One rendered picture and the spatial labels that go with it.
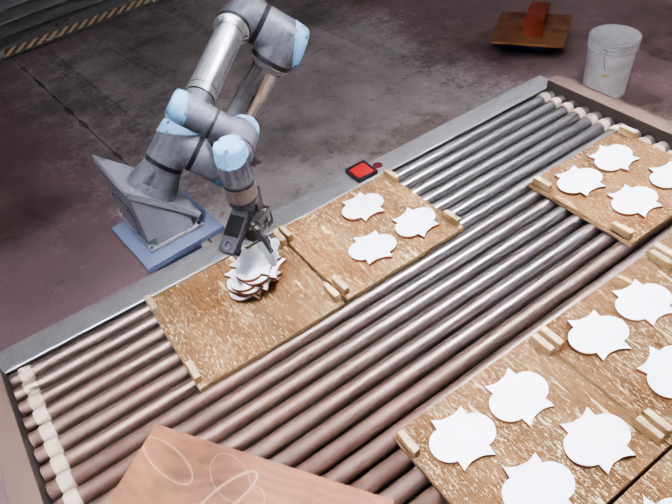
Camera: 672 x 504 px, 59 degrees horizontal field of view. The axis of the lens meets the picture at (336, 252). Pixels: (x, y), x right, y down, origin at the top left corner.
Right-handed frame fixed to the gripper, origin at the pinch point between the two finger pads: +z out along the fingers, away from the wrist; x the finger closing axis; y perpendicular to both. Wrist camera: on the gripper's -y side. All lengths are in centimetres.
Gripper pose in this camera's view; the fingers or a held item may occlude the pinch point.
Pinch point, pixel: (255, 261)
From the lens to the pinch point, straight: 156.5
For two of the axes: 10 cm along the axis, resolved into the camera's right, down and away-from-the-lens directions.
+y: 3.8, -6.7, 6.3
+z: 1.0, 7.1, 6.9
